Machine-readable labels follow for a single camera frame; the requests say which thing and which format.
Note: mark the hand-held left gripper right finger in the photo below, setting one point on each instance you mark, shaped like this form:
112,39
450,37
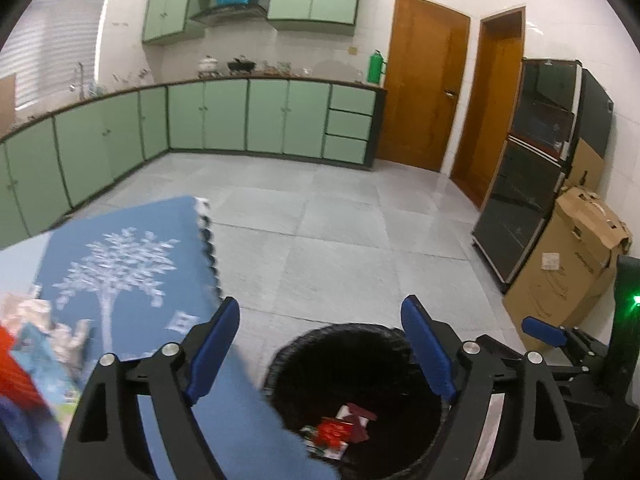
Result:
430,355

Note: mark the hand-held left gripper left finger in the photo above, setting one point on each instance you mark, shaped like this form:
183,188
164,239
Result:
215,345

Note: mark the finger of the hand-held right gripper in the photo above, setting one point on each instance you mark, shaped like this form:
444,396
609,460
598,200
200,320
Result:
545,332

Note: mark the black trash bin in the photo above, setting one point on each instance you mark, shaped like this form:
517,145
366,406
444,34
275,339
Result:
350,370

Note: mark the dark red wrapper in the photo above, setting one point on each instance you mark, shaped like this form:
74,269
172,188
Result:
361,412

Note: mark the red paper cup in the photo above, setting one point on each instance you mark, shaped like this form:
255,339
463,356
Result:
336,429

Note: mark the white paper packet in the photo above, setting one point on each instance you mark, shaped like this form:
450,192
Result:
325,447

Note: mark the white tissue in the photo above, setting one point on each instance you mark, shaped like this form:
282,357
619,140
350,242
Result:
70,335

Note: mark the large cardboard box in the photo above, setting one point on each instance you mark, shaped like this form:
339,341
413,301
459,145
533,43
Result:
560,270

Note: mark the blue tree print tablecloth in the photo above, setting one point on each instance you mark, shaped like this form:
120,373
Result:
150,280

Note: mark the striped grey cloth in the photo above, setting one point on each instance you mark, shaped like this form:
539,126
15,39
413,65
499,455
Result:
492,435

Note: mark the flat cardboard sheet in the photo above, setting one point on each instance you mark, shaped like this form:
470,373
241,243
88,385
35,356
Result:
590,165

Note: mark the open wooden door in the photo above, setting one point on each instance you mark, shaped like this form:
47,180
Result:
487,110

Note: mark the green base cabinets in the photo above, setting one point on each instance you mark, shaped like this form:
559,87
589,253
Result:
225,115

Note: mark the closed wooden door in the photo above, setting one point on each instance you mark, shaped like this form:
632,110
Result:
420,85

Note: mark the white cooking pot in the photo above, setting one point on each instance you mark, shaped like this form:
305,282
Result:
208,66

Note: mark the black wok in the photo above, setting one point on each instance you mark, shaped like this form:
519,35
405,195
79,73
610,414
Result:
241,65

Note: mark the green thermos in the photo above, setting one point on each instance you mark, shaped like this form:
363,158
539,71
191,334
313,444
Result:
375,67

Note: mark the kitchen faucet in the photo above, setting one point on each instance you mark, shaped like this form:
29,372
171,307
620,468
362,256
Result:
79,80

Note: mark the range hood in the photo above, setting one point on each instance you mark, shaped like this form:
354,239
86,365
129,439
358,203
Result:
225,14

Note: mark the white window blind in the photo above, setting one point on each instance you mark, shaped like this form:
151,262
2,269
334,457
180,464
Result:
55,45

